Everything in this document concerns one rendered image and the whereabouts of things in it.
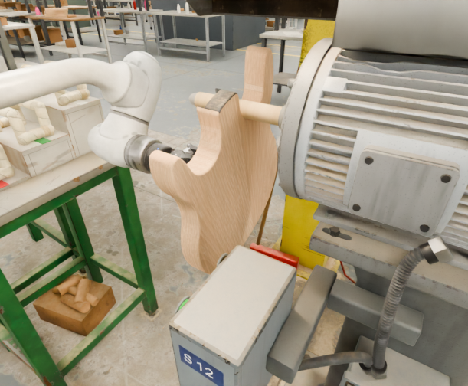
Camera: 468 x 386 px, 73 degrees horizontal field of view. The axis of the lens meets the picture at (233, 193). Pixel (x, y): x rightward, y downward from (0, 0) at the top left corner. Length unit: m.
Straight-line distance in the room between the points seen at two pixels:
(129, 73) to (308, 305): 0.63
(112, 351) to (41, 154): 0.99
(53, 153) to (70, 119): 0.13
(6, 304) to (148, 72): 0.79
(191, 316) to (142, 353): 1.32
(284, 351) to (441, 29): 0.41
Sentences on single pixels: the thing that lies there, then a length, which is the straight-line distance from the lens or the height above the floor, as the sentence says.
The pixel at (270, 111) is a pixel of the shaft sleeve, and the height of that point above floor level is 1.26.
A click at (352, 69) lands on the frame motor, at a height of 1.35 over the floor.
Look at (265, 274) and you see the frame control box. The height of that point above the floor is 1.12.
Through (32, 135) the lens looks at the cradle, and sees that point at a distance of 1.18.
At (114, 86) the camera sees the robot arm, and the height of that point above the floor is 1.24.
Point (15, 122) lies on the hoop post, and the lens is 1.17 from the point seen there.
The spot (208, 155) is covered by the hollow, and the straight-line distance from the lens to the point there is 0.55.
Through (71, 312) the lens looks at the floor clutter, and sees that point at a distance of 1.80.
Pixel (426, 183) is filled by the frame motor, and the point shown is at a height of 1.26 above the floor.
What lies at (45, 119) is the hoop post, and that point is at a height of 1.08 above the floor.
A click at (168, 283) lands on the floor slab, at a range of 1.94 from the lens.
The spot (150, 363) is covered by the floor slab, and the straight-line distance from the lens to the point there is 1.68.
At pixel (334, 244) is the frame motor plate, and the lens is 0.50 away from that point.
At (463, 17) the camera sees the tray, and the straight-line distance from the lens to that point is 0.42.
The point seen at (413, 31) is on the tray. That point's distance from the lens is 0.43.
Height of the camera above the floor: 1.44
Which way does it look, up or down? 33 degrees down
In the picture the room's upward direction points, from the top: straight up
